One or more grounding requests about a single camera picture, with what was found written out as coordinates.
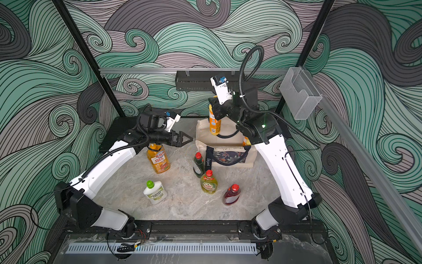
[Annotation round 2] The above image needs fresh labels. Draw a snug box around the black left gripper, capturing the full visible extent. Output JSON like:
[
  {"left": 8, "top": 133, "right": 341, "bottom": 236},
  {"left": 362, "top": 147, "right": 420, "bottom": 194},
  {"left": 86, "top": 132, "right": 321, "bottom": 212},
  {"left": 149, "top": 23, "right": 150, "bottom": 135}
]
[{"left": 148, "top": 129, "right": 192, "bottom": 149}]

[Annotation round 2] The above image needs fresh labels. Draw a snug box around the orange bottle yellow cap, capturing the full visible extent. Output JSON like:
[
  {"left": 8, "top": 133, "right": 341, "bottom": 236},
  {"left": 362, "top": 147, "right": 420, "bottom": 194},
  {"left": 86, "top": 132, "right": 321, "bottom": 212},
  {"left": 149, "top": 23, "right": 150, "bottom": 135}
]
[
  {"left": 208, "top": 104, "right": 221, "bottom": 135},
  {"left": 242, "top": 136, "right": 251, "bottom": 146}
]

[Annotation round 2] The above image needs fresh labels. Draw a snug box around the yellow-green soap bottle red cap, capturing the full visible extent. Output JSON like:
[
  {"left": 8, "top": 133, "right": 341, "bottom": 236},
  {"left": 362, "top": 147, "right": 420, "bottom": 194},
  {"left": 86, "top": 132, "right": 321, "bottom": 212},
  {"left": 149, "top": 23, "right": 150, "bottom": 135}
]
[{"left": 200, "top": 169, "right": 218, "bottom": 194}]

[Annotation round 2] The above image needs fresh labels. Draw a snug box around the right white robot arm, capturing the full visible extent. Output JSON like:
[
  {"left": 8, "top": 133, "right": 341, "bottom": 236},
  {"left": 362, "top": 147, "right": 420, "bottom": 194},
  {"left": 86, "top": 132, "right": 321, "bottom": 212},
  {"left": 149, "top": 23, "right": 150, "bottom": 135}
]
[{"left": 209, "top": 97, "right": 322, "bottom": 237}]

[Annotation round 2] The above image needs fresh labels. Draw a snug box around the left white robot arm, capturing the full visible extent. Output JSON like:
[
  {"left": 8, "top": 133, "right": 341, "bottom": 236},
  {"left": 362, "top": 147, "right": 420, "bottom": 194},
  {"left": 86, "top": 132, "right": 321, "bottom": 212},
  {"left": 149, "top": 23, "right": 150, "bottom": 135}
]
[{"left": 54, "top": 129, "right": 193, "bottom": 237}]

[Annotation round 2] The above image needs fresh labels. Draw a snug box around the large orange soap bottle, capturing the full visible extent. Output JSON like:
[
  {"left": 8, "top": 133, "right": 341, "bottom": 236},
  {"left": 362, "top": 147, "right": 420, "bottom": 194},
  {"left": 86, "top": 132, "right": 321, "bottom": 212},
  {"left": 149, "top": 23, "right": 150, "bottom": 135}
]
[{"left": 147, "top": 144, "right": 170, "bottom": 174}]

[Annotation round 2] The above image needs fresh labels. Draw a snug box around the cream canvas shopping bag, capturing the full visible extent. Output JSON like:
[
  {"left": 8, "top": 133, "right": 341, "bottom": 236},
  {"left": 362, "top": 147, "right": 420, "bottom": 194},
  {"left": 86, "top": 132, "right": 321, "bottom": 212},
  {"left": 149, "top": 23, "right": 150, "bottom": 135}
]
[{"left": 195, "top": 117, "right": 246, "bottom": 167}]

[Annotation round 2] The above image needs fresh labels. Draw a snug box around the dark green bottle red cap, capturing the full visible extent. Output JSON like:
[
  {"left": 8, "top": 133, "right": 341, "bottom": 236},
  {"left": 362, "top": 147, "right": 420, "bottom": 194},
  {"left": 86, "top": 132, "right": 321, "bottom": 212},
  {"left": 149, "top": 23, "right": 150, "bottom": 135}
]
[{"left": 193, "top": 152, "right": 205, "bottom": 178}]

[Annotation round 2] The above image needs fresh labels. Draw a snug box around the white bottle green cap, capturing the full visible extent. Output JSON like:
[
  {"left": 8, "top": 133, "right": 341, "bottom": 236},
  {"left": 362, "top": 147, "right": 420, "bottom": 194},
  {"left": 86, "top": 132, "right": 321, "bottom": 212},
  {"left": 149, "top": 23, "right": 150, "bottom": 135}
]
[{"left": 144, "top": 180, "right": 168, "bottom": 205}]

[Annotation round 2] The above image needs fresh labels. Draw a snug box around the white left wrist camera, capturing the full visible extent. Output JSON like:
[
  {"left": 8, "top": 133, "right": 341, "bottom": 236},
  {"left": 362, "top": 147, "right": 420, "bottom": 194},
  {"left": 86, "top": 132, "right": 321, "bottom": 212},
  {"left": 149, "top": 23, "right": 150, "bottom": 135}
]
[{"left": 165, "top": 111, "right": 181, "bottom": 132}]

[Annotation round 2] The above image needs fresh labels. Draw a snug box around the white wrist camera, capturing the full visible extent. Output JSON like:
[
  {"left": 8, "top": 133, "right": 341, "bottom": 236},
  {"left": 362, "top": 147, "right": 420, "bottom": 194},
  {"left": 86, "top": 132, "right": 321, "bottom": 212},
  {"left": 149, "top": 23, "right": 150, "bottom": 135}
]
[
  {"left": 211, "top": 76, "right": 233, "bottom": 105},
  {"left": 165, "top": 111, "right": 181, "bottom": 132}
]

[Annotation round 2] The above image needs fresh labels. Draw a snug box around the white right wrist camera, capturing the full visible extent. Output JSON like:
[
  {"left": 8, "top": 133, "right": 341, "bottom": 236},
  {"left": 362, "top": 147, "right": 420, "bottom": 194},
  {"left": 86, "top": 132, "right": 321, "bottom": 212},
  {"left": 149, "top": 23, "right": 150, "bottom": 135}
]
[{"left": 211, "top": 76, "right": 233, "bottom": 105}]

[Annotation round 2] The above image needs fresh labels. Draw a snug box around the black corrugated right cable hose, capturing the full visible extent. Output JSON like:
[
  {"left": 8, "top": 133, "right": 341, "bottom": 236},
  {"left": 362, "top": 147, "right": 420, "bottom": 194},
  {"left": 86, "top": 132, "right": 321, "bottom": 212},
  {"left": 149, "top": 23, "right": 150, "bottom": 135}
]
[{"left": 238, "top": 45, "right": 320, "bottom": 148}]

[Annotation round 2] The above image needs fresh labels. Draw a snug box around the black corrugated cable hose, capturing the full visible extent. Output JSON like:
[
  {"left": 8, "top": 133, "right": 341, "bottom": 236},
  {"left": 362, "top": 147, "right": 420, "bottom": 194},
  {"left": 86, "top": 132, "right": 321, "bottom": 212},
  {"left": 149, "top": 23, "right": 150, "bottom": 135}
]
[
  {"left": 238, "top": 45, "right": 320, "bottom": 148},
  {"left": 78, "top": 103, "right": 152, "bottom": 180}
]

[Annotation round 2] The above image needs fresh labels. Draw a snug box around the aluminium wall rail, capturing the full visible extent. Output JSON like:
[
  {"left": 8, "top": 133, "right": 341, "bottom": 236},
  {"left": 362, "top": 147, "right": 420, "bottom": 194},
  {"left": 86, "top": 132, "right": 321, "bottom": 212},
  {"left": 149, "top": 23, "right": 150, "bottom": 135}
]
[{"left": 99, "top": 67, "right": 289, "bottom": 75}]

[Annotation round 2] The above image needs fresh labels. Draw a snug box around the black corrugated left cable hose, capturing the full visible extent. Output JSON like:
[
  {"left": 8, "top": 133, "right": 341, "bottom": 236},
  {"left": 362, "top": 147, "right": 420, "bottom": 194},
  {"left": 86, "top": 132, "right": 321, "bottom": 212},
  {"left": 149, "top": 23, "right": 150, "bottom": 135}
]
[{"left": 78, "top": 103, "right": 152, "bottom": 180}]

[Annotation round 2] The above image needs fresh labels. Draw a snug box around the clear plastic wall bin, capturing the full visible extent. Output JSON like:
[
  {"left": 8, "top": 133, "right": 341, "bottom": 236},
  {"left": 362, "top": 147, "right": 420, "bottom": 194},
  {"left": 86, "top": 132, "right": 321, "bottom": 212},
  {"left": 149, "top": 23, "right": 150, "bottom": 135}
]
[{"left": 280, "top": 67, "right": 322, "bottom": 121}]

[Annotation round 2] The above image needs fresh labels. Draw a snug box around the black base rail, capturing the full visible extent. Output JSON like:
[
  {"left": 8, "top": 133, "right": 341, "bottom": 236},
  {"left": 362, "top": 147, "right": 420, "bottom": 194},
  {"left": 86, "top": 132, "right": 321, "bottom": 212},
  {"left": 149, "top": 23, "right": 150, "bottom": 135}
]
[{"left": 114, "top": 220, "right": 327, "bottom": 240}]

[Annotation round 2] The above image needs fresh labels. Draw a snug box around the white slotted cable duct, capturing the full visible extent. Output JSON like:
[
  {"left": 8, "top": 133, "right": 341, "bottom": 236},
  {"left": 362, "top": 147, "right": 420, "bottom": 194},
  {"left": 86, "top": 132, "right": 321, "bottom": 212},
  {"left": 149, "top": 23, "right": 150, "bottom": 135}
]
[{"left": 65, "top": 242, "right": 257, "bottom": 255}]

